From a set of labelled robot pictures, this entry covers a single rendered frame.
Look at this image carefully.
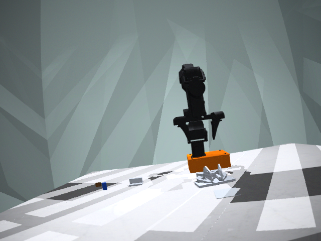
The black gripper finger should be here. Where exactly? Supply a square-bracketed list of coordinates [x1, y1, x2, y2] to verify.
[211, 120, 222, 139]
[178, 125, 191, 143]

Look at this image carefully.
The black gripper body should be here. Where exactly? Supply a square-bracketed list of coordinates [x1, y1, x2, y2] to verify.
[173, 98, 225, 126]

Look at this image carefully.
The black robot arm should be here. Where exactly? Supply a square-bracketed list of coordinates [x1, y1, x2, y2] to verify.
[179, 64, 208, 158]

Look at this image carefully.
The blue cube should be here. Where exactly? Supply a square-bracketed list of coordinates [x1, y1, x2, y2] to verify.
[102, 182, 107, 190]

